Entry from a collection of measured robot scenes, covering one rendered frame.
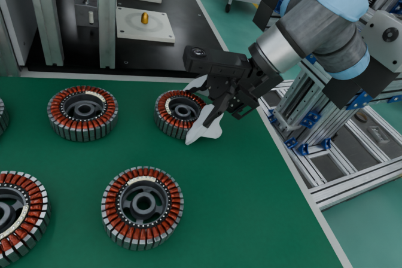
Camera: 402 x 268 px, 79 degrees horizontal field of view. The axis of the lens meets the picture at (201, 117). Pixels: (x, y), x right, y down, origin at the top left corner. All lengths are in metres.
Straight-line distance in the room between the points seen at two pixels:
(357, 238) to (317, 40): 1.36
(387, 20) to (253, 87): 0.41
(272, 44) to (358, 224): 1.42
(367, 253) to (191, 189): 1.34
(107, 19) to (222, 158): 0.34
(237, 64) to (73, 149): 0.30
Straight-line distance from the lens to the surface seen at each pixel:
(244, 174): 0.48
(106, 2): 0.52
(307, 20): 0.41
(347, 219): 1.69
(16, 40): 0.56
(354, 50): 0.49
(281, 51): 0.41
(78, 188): 0.42
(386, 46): 0.76
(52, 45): 0.57
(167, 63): 0.62
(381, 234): 1.80
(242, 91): 0.44
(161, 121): 0.46
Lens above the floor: 1.12
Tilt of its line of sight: 44 degrees down
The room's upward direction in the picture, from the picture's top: 21 degrees clockwise
